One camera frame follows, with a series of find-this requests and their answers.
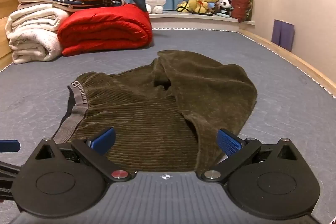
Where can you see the red folded quilt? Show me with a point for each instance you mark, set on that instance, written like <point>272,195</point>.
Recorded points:
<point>105,29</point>

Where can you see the white window seat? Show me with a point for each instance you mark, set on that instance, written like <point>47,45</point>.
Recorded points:
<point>197,20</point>

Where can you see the red cushion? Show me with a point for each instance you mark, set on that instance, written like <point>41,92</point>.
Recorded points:
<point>241,3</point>

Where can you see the wooden bed frame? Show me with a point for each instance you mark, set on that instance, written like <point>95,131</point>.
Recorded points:
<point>288,56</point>

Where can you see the white folded fleece blanket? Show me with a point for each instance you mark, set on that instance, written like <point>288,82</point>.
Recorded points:
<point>31,35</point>

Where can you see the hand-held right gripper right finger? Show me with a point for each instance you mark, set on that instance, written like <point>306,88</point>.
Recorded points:
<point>229,144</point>

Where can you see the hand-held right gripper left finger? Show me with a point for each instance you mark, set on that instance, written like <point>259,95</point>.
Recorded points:
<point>103,140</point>

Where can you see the navy patterned folded blanket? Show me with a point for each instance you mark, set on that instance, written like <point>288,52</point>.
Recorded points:
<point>65,2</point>

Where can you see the panda plush toy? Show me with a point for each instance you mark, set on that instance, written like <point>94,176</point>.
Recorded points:
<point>225,5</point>

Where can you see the purple paper sheet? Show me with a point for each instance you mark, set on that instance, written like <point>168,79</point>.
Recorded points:
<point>283,35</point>

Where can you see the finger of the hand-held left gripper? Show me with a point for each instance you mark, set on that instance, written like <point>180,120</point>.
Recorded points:
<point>9,145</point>
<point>8,176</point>

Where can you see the tan bear plush toy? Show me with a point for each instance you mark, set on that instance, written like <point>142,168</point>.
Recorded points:
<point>193,5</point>

